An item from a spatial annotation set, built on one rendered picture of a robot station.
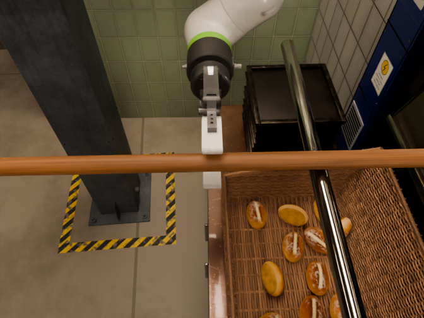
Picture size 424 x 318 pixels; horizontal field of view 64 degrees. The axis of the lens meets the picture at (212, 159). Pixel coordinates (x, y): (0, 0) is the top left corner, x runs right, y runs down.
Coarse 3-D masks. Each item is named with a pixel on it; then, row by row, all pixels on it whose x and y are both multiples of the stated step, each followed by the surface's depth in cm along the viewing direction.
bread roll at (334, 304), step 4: (336, 296) 95; (332, 300) 96; (336, 300) 94; (332, 304) 95; (336, 304) 93; (332, 308) 94; (336, 308) 93; (332, 312) 94; (336, 312) 92; (340, 312) 92; (332, 316) 94; (336, 316) 92; (340, 316) 92
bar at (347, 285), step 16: (288, 48) 74; (288, 64) 72; (288, 80) 70; (304, 96) 65; (304, 112) 63; (304, 128) 61; (304, 144) 59; (320, 144) 59; (320, 176) 54; (320, 192) 53; (320, 208) 52; (336, 208) 51; (336, 224) 49; (336, 240) 48; (336, 256) 47; (336, 272) 46; (352, 272) 45; (336, 288) 45; (352, 288) 44; (352, 304) 43
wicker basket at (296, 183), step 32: (224, 192) 104; (256, 192) 117; (288, 192) 117; (352, 192) 109; (384, 192) 95; (224, 224) 109; (288, 224) 113; (320, 224) 113; (352, 224) 107; (384, 224) 94; (416, 224) 84; (256, 256) 106; (320, 256) 106; (352, 256) 105; (384, 256) 92; (416, 256) 82; (256, 288) 101; (288, 288) 100; (416, 288) 81
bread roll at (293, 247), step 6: (288, 234) 107; (294, 234) 105; (288, 240) 104; (294, 240) 103; (300, 240) 104; (282, 246) 106; (288, 246) 103; (294, 246) 102; (300, 246) 103; (288, 252) 103; (294, 252) 102; (300, 252) 103; (288, 258) 103; (294, 258) 102; (300, 258) 104
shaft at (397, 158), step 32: (0, 160) 52; (32, 160) 52; (64, 160) 52; (96, 160) 52; (128, 160) 52; (160, 160) 52; (192, 160) 52; (224, 160) 52; (256, 160) 52; (288, 160) 52; (320, 160) 52; (352, 160) 52; (384, 160) 52; (416, 160) 53
